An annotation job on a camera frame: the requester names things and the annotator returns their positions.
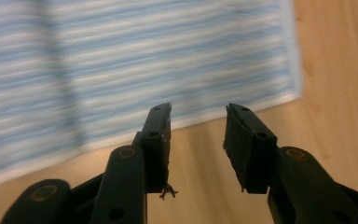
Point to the blue white striped towel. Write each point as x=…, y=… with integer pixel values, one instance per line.
x=136, y=62

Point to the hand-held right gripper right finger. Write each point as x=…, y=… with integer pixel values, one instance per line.
x=248, y=152

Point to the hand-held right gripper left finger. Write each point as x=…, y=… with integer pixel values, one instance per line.
x=158, y=146

